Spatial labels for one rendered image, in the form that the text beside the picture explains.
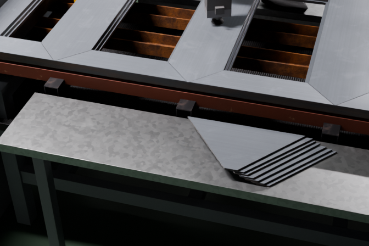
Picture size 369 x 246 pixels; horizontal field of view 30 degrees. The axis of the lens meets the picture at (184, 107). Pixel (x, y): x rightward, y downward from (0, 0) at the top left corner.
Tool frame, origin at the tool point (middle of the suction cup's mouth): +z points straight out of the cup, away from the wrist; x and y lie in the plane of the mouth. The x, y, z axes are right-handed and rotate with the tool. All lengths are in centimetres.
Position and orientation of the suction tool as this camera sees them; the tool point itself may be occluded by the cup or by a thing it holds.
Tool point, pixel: (217, 24)
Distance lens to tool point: 241.1
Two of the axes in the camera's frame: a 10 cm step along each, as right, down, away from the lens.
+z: 0.1, 7.9, 6.1
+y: 9.9, -0.8, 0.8
